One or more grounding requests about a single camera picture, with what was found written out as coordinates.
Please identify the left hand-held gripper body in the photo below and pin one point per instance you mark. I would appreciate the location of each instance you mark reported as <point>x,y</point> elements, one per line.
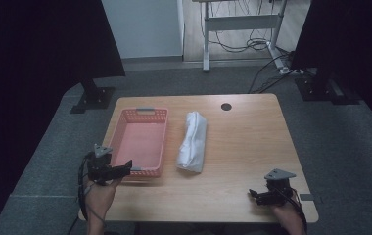
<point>98,164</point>

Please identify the black curtain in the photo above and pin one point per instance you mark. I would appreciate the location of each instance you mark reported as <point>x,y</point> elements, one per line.
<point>353,39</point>
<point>27,65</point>

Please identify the white desk frame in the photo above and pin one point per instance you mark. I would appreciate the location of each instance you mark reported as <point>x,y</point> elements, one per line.
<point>239,23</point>

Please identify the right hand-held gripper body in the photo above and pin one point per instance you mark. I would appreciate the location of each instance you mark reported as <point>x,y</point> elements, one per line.
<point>278,187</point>

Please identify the pink plastic basket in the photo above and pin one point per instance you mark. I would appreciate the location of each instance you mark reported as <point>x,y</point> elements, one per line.
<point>140,143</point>

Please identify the white power strip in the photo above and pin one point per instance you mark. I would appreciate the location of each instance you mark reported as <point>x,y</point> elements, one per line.
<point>288,70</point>

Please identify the person's left hand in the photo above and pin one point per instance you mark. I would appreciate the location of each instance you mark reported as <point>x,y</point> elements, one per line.
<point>101,197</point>

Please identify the white cloth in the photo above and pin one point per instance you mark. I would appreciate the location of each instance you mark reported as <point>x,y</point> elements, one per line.
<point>192,143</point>

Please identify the person's right hand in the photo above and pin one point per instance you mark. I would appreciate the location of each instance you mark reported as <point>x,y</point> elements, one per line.
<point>287,213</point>

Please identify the grey tape strip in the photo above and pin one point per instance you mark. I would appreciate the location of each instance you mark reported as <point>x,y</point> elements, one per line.
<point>306,197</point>

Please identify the black stand base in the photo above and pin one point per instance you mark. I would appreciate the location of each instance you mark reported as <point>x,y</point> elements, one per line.
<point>92,98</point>
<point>321,89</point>

